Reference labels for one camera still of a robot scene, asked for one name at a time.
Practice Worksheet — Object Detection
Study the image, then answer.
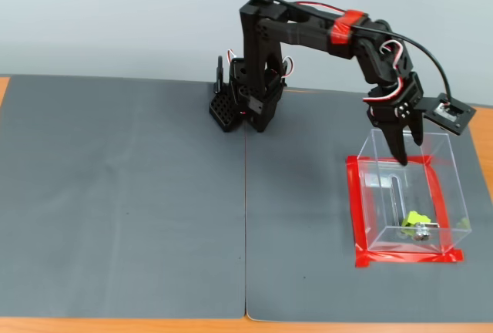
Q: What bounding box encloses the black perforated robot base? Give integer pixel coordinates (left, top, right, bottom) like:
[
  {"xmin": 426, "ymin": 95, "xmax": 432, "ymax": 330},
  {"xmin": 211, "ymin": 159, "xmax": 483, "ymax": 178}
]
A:
[{"xmin": 207, "ymin": 57, "xmax": 287, "ymax": 133}]

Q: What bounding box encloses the transparent acrylic box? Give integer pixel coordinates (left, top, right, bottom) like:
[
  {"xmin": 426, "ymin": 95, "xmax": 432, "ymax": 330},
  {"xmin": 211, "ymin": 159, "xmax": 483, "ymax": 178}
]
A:
[{"xmin": 356, "ymin": 128, "xmax": 473, "ymax": 257}]

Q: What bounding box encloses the red tape strip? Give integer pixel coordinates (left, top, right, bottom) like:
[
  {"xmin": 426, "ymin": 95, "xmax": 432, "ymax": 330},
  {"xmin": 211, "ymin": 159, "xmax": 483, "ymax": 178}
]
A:
[
  {"xmin": 345, "ymin": 155, "xmax": 371, "ymax": 268},
  {"xmin": 346, "ymin": 153, "xmax": 438, "ymax": 168},
  {"xmin": 354, "ymin": 248, "xmax": 464, "ymax": 269},
  {"xmin": 423, "ymin": 163, "xmax": 454, "ymax": 255}
]

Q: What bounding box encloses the red tape on arm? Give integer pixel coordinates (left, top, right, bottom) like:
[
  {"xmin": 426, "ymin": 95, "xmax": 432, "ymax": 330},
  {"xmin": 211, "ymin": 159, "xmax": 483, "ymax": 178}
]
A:
[{"xmin": 329, "ymin": 9, "xmax": 367, "ymax": 45}]

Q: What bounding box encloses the green lego block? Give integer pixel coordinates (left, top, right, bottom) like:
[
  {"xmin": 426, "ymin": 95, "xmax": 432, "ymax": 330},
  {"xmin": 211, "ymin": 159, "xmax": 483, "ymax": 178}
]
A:
[{"xmin": 400, "ymin": 211, "xmax": 432, "ymax": 238}]

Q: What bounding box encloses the black camera cable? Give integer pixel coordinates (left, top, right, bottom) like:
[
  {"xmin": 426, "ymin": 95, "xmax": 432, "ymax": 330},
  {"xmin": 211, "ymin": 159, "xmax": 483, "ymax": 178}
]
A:
[{"xmin": 250, "ymin": 0, "xmax": 454, "ymax": 105}]

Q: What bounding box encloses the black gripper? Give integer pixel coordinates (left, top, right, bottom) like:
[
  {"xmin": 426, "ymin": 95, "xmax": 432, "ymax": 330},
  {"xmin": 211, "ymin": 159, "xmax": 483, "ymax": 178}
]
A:
[{"xmin": 365, "ymin": 72, "xmax": 424, "ymax": 167}]

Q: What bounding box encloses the silver box lock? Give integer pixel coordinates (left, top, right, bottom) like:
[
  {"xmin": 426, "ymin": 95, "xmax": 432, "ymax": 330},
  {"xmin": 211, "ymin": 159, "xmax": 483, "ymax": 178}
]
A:
[{"xmin": 411, "ymin": 221, "xmax": 441, "ymax": 242}]

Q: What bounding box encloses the grey mat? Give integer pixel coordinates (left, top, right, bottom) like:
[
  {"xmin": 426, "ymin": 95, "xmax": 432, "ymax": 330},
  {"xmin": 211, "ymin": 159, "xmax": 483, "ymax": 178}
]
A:
[
  {"xmin": 0, "ymin": 74, "xmax": 247, "ymax": 319},
  {"xmin": 244, "ymin": 86, "xmax": 493, "ymax": 325}
]

